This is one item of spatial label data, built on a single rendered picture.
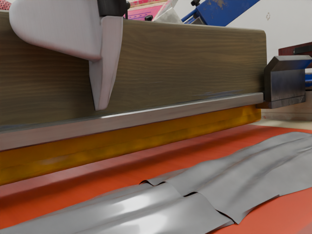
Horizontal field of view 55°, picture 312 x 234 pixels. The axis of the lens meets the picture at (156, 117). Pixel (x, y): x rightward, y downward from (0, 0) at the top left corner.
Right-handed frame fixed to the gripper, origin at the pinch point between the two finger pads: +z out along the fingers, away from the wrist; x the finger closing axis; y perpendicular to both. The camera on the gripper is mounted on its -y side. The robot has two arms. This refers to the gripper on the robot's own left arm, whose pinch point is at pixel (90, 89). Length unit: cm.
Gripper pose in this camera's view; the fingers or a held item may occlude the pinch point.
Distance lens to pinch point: 21.4
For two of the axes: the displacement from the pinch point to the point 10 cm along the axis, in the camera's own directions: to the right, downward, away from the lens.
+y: -7.8, 1.4, -6.1
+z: 0.8, 9.9, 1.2
